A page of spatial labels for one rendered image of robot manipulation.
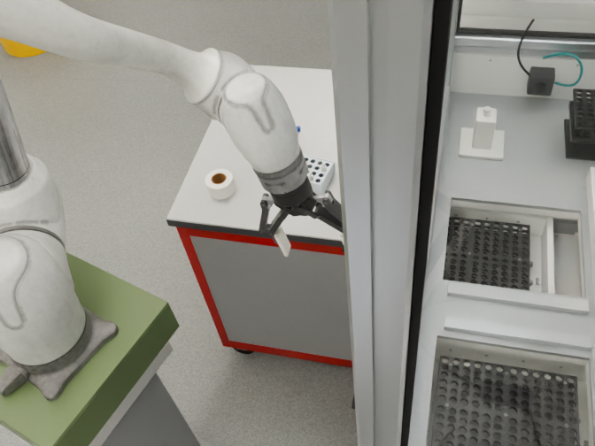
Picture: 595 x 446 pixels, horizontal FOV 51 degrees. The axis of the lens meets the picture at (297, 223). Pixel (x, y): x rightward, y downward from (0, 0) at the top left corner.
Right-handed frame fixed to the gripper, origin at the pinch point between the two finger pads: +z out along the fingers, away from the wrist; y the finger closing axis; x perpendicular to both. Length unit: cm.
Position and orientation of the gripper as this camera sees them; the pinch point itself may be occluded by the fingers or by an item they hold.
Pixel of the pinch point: (317, 248)
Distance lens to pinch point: 126.5
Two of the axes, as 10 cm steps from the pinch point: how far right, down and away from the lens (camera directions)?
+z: 3.0, 6.4, 7.1
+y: 9.3, -0.2, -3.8
